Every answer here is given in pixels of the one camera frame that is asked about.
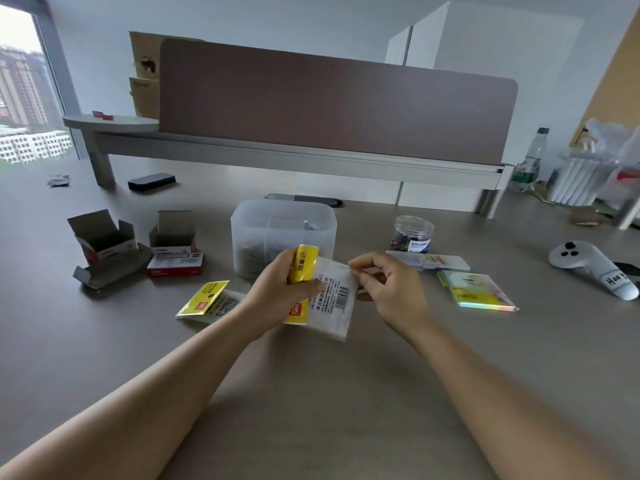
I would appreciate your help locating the person's right hand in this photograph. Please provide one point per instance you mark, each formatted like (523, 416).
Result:
(395, 289)

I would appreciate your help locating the person's left hand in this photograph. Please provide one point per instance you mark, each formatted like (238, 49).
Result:
(272, 299)

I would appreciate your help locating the person's left thumb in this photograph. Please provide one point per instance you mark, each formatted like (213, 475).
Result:
(306, 288)

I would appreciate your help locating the person's right thumb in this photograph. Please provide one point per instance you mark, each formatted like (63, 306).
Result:
(372, 277)

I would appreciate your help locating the yellow white plastic packet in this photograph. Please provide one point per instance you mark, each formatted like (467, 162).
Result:
(324, 300)
(207, 300)

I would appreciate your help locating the person's right forearm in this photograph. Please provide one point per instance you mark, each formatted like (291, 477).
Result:
(505, 394)

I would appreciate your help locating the person's left forearm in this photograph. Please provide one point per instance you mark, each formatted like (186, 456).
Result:
(135, 404)

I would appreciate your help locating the translucent plastic storage container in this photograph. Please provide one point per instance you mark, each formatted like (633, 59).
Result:
(283, 244)

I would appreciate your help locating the clear round clip jar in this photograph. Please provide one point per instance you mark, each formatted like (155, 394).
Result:
(413, 233)

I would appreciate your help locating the flat clear plastic case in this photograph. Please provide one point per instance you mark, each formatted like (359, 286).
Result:
(430, 259)

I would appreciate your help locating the pastel sticky note pack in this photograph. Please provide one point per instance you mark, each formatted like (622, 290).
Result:
(477, 290)

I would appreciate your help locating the open red staple box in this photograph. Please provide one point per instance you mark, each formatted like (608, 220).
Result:
(176, 247)

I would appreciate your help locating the grey raised desk shelf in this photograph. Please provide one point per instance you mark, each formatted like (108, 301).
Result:
(280, 154)

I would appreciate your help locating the brown desk partition screen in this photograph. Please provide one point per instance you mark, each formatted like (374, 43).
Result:
(335, 109)

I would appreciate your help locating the black rectangular eraser block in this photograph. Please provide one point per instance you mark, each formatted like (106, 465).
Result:
(151, 181)

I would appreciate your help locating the clear plastic water bottle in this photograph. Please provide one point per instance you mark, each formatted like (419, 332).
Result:
(529, 162)

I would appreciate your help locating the open grey cardboard box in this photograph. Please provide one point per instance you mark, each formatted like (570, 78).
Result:
(106, 249)

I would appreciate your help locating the white handheld controller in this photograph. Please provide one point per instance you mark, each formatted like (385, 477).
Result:
(590, 269)

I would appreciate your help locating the white ribbed basket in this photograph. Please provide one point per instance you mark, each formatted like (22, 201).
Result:
(580, 182)

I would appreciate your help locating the brown cardboard box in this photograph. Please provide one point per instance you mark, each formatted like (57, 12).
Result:
(144, 77)

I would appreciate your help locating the small red item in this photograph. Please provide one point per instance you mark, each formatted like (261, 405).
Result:
(103, 115)

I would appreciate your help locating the small dark crumpled wrapper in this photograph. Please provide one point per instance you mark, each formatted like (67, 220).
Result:
(59, 180)

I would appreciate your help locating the crumpled clear plastic bag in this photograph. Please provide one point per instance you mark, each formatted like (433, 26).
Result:
(612, 137)

